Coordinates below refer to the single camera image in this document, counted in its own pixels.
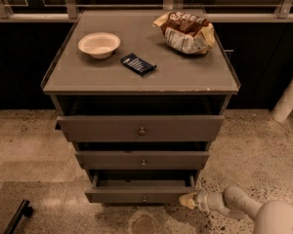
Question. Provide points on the grey bottom drawer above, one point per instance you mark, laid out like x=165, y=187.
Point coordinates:
x=140, y=187

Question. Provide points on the metal railing frame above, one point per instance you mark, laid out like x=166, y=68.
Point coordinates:
x=71, y=7

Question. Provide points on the grey top drawer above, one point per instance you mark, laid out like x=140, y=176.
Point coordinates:
x=141, y=128

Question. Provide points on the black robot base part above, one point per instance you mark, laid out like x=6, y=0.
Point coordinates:
x=24, y=209

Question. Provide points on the grey drawer cabinet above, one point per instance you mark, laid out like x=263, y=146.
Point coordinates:
x=80, y=85

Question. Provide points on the grey middle drawer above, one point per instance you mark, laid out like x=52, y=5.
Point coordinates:
x=142, y=160

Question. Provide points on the grey drawer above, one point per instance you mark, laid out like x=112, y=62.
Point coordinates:
x=140, y=187
x=142, y=160
x=141, y=128

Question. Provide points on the white bowl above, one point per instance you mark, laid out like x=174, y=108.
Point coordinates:
x=99, y=45

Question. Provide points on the brown chip bag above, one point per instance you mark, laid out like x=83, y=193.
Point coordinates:
x=187, y=33

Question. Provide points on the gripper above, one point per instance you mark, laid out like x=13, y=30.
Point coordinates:
x=203, y=199

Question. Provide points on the blue snack packet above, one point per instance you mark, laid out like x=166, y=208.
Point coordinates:
x=137, y=65

